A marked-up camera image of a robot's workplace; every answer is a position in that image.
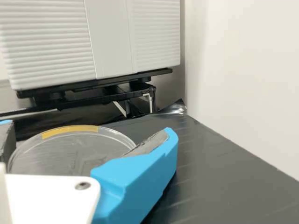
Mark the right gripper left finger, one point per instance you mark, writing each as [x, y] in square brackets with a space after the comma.
[5, 140]

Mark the incubator door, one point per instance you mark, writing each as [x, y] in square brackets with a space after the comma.
[58, 46]

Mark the petri dish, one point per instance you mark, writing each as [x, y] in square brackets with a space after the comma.
[58, 149]

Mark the black platform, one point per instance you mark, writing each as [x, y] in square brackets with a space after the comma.
[93, 99]
[222, 175]

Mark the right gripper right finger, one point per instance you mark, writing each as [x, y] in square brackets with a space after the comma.
[135, 182]

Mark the white incubator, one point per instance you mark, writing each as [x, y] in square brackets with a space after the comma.
[93, 82]

